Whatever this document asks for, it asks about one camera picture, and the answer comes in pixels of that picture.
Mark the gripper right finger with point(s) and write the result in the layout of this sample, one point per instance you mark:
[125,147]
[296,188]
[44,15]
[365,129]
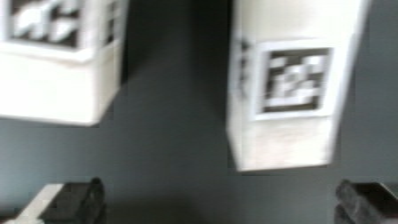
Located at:
[367,203]

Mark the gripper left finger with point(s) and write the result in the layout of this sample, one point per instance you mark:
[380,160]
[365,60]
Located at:
[67,204]

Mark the white leg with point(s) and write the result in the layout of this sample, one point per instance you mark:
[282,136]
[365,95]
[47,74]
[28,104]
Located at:
[62,59]
[294,46]

